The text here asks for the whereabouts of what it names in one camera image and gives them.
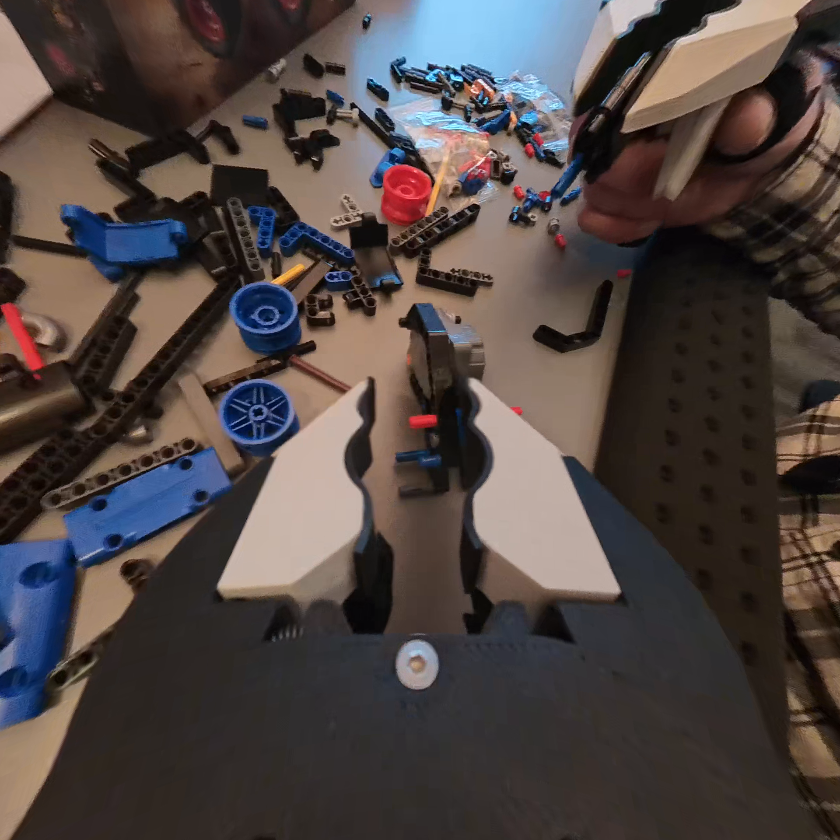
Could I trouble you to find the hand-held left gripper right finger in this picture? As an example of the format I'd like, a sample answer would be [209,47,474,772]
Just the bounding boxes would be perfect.
[459,377,623,614]

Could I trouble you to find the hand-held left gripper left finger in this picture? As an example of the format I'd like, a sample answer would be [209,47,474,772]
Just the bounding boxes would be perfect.
[217,378,395,632]

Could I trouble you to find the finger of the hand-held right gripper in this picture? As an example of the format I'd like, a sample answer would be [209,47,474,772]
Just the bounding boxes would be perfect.
[573,0,737,114]
[622,0,816,134]

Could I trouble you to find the black connector piece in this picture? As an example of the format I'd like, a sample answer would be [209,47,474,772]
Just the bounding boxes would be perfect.
[554,52,652,198]

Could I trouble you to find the black blue brick frame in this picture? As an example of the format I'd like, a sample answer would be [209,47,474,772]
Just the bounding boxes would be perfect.
[394,387,490,497]

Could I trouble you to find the black elbow connector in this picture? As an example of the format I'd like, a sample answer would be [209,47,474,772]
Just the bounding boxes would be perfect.
[196,119,240,156]

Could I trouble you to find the person's right forearm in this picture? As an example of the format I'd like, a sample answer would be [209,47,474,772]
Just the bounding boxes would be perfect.
[705,98,840,336]

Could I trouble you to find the grey desk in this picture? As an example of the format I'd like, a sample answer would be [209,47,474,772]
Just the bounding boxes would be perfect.
[0,0,634,840]

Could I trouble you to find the person's right hand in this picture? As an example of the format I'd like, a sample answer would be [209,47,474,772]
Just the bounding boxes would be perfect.
[567,69,823,248]

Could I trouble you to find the blue wheel rim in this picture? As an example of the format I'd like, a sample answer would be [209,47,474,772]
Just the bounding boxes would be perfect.
[229,282,303,355]
[218,379,301,458]

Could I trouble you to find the grey flat plate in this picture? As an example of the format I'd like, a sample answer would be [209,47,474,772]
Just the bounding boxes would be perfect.
[177,374,247,478]

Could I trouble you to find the brown axle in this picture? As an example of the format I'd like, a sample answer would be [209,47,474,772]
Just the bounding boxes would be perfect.
[289,354,352,393]

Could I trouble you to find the blue flat holed panel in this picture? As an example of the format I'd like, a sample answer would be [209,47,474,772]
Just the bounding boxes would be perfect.
[62,448,234,568]

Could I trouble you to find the black thin beam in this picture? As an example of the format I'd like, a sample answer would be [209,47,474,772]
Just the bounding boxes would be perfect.
[203,341,317,397]

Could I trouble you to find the scattered red blue pins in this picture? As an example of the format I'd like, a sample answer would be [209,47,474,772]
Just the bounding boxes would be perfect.
[508,167,585,252]

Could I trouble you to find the pile of small connector pins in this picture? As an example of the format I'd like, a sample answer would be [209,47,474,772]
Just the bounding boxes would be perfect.
[390,56,572,168]

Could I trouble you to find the grey long beam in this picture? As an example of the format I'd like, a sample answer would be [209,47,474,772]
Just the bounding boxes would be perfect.
[41,438,201,511]

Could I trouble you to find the clear plastic parts bag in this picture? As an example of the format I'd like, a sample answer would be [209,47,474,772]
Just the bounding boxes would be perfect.
[394,98,506,201]

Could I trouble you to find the long black holed beam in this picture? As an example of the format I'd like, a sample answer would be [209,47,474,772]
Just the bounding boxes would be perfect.
[0,276,240,546]

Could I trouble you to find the yellow long axle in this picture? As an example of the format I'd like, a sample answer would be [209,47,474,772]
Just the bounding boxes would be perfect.
[425,147,455,217]

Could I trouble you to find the black cross connector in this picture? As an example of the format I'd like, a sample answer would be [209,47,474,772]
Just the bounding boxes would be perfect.
[343,272,379,317]

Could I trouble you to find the black thin rod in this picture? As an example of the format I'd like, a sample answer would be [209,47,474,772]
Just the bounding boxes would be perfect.
[350,101,421,156]

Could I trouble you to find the black straight beam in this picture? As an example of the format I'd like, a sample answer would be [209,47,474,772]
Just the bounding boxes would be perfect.
[400,202,482,258]
[388,206,452,249]

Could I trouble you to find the blue mudguard piece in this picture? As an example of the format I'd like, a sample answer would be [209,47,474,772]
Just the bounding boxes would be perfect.
[369,147,408,188]

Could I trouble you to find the red wheel rim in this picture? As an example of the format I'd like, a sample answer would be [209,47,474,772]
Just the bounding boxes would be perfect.
[381,164,434,226]

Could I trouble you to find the black sloped panel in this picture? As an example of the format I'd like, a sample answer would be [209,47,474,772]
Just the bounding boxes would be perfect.
[348,211,404,290]

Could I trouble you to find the person's plaid shirt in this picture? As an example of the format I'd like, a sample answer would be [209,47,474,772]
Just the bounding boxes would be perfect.
[776,381,840,840]

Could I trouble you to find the blue angle beam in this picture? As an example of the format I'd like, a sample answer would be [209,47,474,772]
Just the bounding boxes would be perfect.
[247,205,277,258]
[279,222,358,258]

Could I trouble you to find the blue curved panel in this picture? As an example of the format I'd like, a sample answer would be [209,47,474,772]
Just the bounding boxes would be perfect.
[0,538,80,731]

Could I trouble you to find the dark grey holed beam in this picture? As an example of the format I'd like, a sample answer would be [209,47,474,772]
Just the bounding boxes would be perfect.
[226,197,266,283]

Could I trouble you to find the black curved panel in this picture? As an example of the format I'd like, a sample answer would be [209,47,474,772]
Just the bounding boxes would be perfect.
[0,371,89,454]

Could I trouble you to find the black angled connector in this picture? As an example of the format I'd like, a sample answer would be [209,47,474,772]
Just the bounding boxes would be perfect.
[272,88,328,139]
[285,129,341,172]

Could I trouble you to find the blue hinged fender panel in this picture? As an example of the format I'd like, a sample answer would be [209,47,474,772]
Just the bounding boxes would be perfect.
[60,203,189,283]

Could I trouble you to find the red axle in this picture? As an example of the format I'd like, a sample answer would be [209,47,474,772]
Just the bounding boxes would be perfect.
[0,302,46,382]

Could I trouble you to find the black square flat panel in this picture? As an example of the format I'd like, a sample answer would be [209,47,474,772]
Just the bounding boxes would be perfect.
[210,164,271,210]

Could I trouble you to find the heap of black beams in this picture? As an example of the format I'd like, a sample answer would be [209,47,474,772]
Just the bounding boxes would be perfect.
[92,147,237,290]

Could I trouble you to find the black short beam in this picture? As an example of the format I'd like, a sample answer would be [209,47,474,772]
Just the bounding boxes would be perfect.
[125,128,211,173]

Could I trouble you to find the toy truck box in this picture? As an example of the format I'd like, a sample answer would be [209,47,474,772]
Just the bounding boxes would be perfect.
[0,0,358,135]

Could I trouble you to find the white rounded board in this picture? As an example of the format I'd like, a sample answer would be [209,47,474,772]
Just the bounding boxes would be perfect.
[0,13,53,142]

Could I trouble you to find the black rectangular frame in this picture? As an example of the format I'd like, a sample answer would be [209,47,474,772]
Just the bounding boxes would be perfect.
[0,172,17,263]

